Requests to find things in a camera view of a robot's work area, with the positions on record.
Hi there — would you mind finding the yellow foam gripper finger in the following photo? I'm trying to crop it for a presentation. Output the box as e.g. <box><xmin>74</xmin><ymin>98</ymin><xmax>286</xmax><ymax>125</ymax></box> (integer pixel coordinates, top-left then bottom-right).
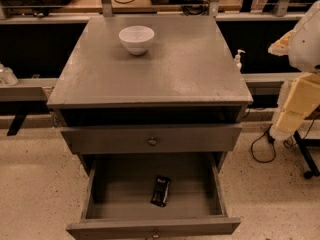
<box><xmin>268</xmin><ymin>30</ymin><xmax>295</xmax><ymax>56</ymax></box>
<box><xmin>270</xmin><ymin>73</ymin><xmax>320</xmax><ymax>140</ymax></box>

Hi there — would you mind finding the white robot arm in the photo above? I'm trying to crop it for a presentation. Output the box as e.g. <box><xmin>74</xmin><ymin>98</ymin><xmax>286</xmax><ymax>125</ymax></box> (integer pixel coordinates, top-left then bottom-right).
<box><xmin>268</xmin><ymin>1</ymin><xmax>320</xmax><ymax>140</ymax></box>

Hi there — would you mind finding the grey top drawer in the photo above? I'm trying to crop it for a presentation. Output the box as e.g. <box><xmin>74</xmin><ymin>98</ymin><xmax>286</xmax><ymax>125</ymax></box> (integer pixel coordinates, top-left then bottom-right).
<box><xmin>61</xmin><ymin>124</ymin><xmax>241</xmax><ymax>155</ymax></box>

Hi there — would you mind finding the grey wooden drawer cabinet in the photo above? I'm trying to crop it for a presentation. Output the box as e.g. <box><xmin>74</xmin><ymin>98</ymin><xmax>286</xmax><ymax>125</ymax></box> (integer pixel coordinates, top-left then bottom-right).
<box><xmin>46</xmin><ymin>14</ymin><xmax>254</xmax><ymax>240</ymax></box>

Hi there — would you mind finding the round brass drawer knob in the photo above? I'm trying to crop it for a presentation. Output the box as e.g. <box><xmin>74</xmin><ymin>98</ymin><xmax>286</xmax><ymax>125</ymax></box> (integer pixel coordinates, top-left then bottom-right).
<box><xmin>148</xmin><ymin>137</ymin><xmax>158</xmax><ymax>147</ymax></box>

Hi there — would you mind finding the grey open middle drawer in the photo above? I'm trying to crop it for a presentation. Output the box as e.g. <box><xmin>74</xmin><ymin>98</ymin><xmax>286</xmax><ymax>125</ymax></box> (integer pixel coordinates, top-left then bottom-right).
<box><xmin>66</xmin><ymin>153</ymin><xmax>241</xmax><ymax>240</ymax></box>

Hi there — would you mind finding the white pump dispenser bottle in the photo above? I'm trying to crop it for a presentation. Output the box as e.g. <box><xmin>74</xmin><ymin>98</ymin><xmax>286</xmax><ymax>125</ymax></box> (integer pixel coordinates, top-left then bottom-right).
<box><xmin>234</xmin><ymin>49</ymin><xmax>246</xmax><ymax>71</ymax></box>

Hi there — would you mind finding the black wheeled stand leg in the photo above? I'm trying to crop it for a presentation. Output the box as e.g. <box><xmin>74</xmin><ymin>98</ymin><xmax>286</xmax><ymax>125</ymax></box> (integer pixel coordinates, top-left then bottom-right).
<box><xmin>294</xmin><ymin>132</ymin><xmax>320</xmax><ymax>179</ymax></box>

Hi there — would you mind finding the white ceramic bowl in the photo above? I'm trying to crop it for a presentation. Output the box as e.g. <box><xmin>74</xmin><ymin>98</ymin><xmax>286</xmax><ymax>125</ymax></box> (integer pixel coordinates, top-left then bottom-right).
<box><xmin>119</xmin><ymin>25</ymin><xmax>155</xmax><ymax>55</ymax></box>

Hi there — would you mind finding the black floor cable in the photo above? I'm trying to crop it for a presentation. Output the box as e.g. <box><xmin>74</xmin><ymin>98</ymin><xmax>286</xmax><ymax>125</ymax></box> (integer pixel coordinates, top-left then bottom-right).
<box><xmin>250</xmin><ymin>113</ymin><xmax>320</xmax><ymax>164</ymax></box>

